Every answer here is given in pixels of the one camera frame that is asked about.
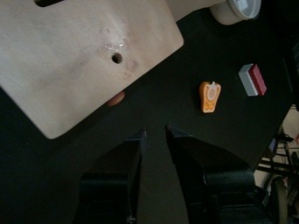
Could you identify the orange toy pepper slice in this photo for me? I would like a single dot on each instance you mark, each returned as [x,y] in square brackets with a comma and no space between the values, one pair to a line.
[210,97]

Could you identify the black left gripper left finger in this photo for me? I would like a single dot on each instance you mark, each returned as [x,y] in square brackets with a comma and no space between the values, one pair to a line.
[113,180]

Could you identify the light wooden panel with slot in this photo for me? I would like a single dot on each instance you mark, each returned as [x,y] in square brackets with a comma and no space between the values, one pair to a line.
[70,58]

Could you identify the white round cup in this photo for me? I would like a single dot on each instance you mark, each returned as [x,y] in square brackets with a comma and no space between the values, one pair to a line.
[234,11]

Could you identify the black metal stand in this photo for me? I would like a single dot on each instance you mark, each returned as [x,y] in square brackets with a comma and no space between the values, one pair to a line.
[281,175]

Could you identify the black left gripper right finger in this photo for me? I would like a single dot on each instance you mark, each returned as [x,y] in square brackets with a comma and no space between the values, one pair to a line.
[210,175]

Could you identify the red and white block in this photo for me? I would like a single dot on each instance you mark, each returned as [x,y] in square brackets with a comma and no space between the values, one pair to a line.
[253,80]

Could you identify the round wooden drawer knob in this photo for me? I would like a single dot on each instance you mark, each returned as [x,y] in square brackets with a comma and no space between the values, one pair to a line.
[117,99]

